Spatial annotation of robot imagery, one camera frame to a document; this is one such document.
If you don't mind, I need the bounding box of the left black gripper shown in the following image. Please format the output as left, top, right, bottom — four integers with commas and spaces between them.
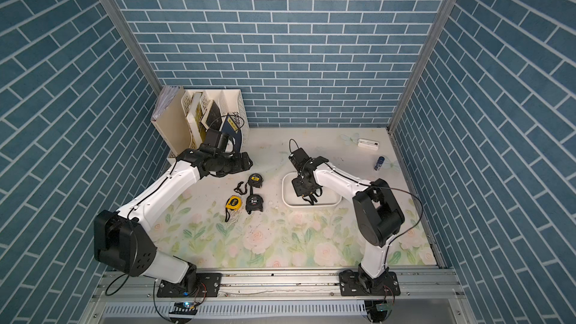
214, 151, 254, 177

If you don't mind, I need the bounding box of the black tape measure yellow label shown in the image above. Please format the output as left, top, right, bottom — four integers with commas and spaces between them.
245, 193, 263, 215

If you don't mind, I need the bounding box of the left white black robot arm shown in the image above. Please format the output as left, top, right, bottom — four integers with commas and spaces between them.
93, 129, 253, 294

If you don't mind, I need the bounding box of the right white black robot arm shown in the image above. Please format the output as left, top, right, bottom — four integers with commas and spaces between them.
289, 148, 405, 296

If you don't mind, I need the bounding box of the white small rectangular box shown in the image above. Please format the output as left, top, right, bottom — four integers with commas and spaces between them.
357, 138, 380, 151

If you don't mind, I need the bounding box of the white yellow book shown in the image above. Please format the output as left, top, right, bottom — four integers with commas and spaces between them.
186, 91, 207, 149

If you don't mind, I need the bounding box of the dark blue book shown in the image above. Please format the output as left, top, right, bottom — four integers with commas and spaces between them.
220, 113, 245, 152

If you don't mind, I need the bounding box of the black yellow book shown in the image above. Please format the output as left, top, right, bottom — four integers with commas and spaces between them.
201, 100, 222, 131

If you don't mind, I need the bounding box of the white desktop file organizer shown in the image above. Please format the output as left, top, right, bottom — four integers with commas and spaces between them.
153, 87, 250, 157

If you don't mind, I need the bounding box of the small blue bottle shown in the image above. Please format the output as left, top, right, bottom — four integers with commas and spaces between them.
374, 156, 386, 171

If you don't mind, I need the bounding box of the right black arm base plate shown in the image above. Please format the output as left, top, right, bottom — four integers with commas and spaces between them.
339, 269, 401, 297

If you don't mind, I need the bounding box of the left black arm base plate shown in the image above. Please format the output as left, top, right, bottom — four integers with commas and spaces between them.
156, 272, 222, 300

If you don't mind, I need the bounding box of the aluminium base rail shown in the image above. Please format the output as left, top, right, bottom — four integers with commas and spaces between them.
80, 266, 475, 323

